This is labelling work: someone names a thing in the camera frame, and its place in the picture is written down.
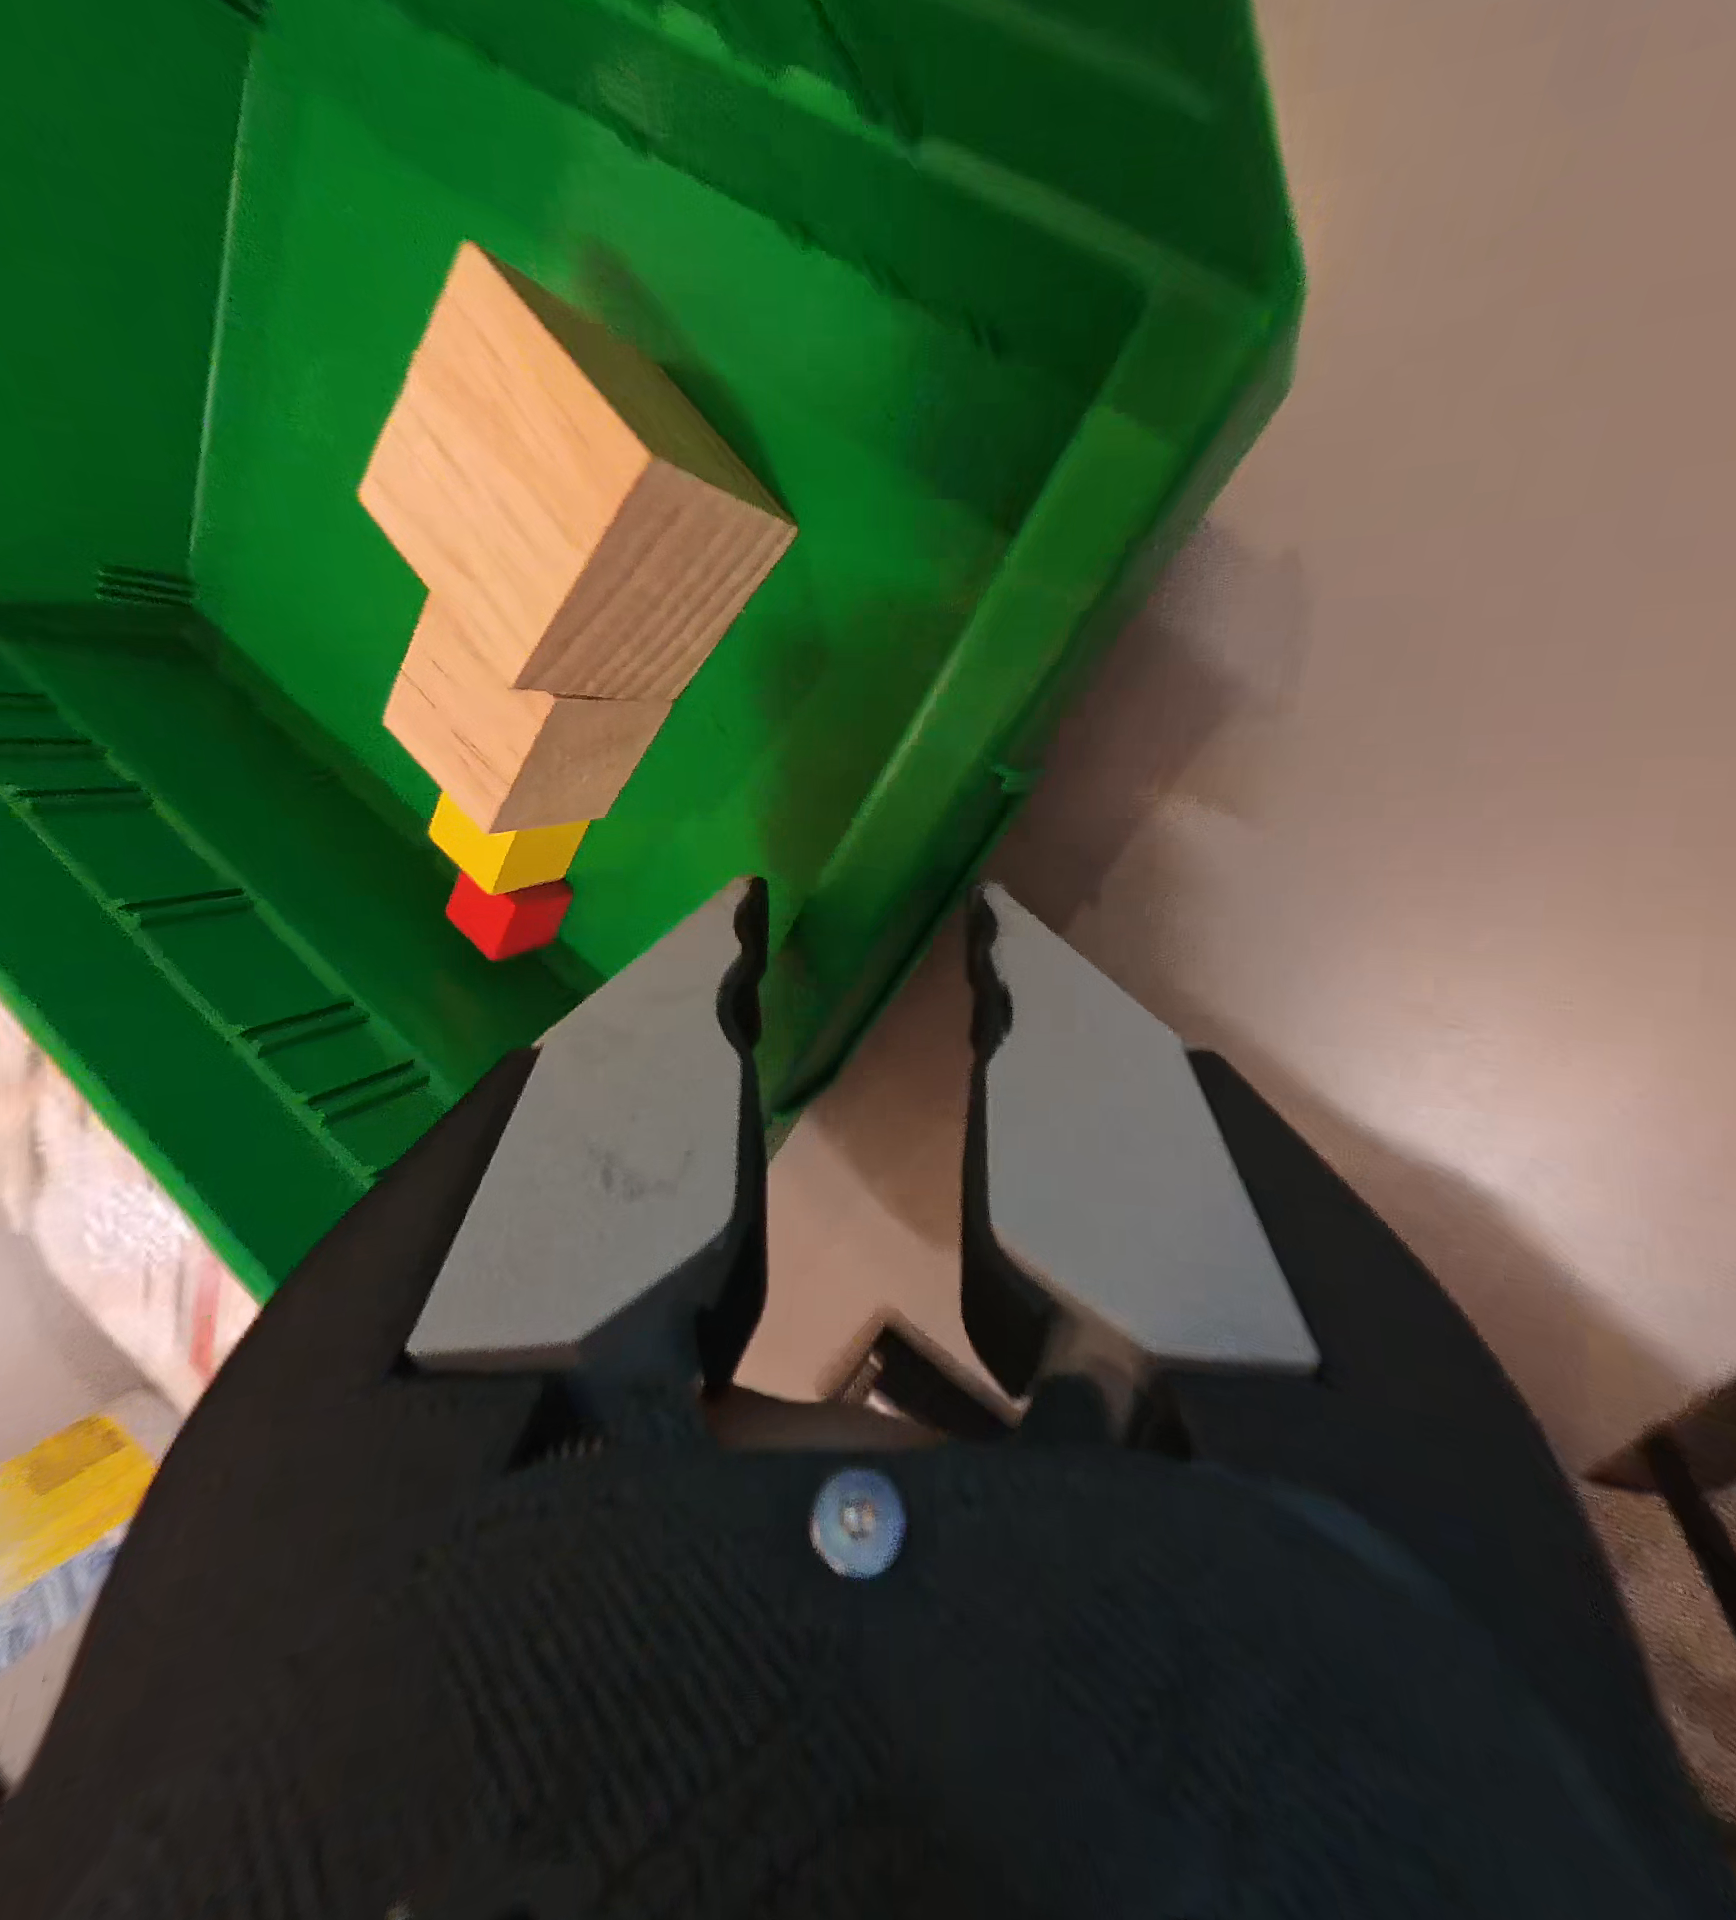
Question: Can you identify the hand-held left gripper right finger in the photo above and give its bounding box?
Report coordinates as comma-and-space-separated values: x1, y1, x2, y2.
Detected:
958, 883, 1323, 1405

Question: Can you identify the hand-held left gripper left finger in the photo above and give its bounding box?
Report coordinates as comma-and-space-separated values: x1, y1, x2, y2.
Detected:
401, 876, 772, 1398

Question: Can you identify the small red cube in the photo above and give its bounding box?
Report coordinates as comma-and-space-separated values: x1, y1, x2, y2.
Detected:
443, 872, 573, 965

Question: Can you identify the small yellow cube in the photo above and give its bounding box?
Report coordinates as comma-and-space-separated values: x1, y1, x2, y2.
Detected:
427, 792, 592, 898

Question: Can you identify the medium wooden cube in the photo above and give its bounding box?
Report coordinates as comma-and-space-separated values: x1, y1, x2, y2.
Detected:
381, 623, 677, 835

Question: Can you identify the large wooden cube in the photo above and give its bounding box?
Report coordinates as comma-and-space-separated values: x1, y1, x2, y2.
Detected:
357, 240, 799, 705

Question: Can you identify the green plastic bin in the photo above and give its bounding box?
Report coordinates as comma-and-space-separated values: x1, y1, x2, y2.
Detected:
0, 0, 1308, 1304

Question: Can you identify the laminated printed sheet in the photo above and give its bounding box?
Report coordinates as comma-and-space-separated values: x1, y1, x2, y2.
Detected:
0, 983, 261, 1412

